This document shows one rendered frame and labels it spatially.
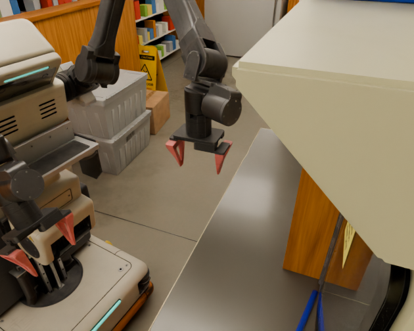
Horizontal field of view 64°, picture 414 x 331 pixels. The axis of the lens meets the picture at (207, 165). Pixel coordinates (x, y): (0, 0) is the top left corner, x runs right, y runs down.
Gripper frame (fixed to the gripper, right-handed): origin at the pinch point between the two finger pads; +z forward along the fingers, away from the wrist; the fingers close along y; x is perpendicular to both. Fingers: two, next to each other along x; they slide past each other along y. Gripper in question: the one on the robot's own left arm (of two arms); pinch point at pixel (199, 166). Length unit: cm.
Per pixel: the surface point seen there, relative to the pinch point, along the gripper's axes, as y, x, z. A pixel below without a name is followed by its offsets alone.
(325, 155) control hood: 26, -46, -36
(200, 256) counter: 4.8, -12.3, 16.6
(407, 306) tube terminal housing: 33, -45, -26
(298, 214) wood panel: 24.5, -8.9, 0.1
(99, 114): -121, 110, 54
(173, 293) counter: 3.2, -23.5, 16.7
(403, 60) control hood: 29, -43, -40
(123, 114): -117, 131, 63
